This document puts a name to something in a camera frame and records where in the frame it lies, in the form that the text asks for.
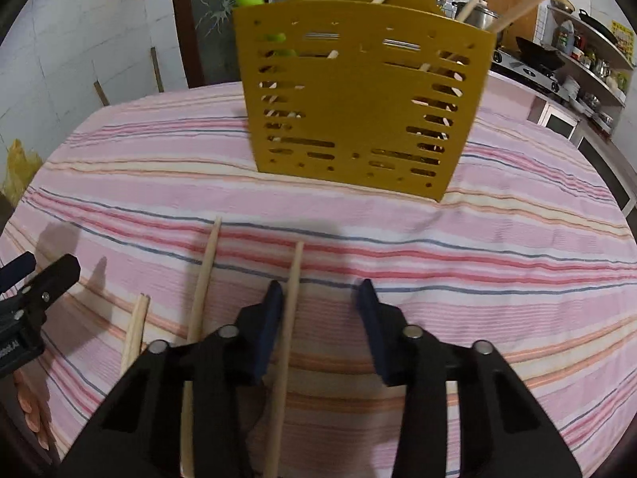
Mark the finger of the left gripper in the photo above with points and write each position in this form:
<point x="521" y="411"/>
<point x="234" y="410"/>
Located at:
<point x="16" y="270"/>
<point x="50" y="284"/>

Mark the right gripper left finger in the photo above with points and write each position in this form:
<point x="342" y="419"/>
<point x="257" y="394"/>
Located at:
<point x="137" y="429"/>

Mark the yellow plastic bag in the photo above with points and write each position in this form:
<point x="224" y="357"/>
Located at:
<point x="21" y="167"/>

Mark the pink striped tablecloth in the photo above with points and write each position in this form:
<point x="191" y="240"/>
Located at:
<point x="528" y="250"/>

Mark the dark wooden glass door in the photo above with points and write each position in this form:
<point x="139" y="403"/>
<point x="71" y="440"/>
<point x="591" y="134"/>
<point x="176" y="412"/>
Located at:
<point x="206" y="41"/>

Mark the gas stove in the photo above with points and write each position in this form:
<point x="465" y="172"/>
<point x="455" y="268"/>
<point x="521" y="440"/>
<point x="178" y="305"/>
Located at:
<point x="539" y="80"/>

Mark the yellow perforated utensil holder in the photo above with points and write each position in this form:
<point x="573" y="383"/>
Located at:
<point x="377" y="94"/>

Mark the black wok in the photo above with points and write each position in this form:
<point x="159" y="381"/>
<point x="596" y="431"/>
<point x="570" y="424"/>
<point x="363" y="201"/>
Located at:
<point x="538" y="57"/>

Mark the steel cooking pot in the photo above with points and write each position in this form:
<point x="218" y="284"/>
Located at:
<point x="481" y="16"/>

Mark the rectangular wooden cutting board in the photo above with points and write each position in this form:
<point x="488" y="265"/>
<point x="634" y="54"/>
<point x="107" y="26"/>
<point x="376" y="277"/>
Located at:
<point x="524" y="27"/>

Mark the corner wall shelf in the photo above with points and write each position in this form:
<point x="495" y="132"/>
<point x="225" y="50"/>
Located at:
<point x="602" y="70"/>

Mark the yellow wall sticker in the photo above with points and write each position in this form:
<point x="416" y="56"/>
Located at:
<point x="626" y="40"/>

